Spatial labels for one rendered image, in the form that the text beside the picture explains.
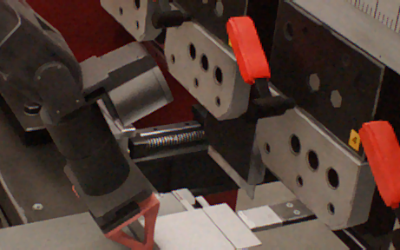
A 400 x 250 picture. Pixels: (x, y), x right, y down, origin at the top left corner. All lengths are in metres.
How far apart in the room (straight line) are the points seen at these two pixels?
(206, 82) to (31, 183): 0.48
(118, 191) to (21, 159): 0.49
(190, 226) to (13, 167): 0.40
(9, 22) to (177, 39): 0.24
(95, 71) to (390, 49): 0.32
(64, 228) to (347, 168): 0.41
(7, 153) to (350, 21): 0.80
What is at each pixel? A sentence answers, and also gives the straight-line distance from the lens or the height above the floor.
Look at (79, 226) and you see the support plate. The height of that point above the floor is 1.00.
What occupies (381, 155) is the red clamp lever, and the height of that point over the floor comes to 1.30.
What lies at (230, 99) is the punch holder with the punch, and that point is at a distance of 0.94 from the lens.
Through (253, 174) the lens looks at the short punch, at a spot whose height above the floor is 1.11.
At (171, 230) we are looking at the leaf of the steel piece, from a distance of 1.10.
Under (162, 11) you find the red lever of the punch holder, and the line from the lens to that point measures 0.99.
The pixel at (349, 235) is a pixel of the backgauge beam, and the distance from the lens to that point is 1.31.
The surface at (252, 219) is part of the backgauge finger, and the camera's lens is 1.13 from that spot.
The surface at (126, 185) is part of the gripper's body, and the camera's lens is 0.98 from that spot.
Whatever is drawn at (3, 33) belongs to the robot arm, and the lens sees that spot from 0.86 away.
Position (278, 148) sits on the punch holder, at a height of 1.20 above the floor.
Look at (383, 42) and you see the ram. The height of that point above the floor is 1.36.
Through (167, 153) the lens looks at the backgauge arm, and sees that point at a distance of 1.56.
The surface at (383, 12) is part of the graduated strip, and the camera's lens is 0.74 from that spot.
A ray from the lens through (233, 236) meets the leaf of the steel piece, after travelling 1.10.
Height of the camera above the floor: 1.64
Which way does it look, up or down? 28 degrees down
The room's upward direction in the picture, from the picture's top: 5 degrees clockwise
